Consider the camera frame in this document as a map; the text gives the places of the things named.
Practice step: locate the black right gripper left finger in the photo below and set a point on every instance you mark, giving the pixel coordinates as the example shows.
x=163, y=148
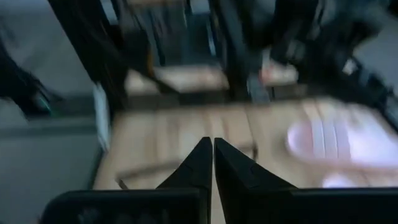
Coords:
x=199, y=168

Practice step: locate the black metal rig frame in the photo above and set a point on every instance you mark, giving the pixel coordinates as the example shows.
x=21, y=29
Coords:
x=93, y=46

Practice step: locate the pink slide sandal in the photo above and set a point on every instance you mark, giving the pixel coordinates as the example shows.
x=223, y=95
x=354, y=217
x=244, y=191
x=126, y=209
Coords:
x=357, y=140

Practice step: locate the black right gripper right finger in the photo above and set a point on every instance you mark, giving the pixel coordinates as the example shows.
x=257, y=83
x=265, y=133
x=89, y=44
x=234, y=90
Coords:
x=236, y=174

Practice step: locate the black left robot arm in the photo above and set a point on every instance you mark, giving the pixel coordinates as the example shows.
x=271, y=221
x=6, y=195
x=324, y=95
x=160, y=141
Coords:
x=326, y=46

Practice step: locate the computer case with blue light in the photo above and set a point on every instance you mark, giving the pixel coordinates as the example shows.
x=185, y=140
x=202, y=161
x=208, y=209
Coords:
x=21, y=87

